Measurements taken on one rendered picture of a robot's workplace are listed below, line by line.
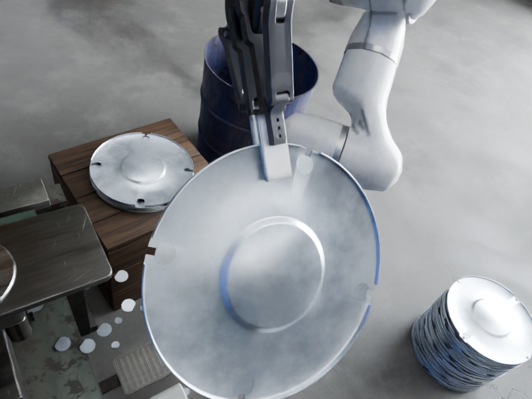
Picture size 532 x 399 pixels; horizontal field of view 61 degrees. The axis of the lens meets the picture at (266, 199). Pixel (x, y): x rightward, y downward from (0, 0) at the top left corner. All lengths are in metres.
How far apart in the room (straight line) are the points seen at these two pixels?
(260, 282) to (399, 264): 1.39
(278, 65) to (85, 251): 0.40
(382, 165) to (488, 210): 1.49
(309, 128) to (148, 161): 0.63
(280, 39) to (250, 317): 0.28
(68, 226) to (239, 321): 0.33
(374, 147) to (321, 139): 0.10
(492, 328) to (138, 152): 1.18
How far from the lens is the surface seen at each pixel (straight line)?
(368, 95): 0.89
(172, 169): 1.35
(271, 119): 0.45
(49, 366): 0.77
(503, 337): 1.58
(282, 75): 0.44
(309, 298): 0.53
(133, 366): 1.27
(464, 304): 1.56
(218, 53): 1.82
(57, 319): 0.80
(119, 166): 1.35
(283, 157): 0.47
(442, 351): 1.57
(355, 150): 0.86
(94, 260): 0.69
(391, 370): 1.62
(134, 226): 1.25
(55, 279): 0.68
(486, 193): 2.40
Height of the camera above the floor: 1.36
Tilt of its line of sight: 48 degrees down
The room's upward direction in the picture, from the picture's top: 18 degrees clockwise
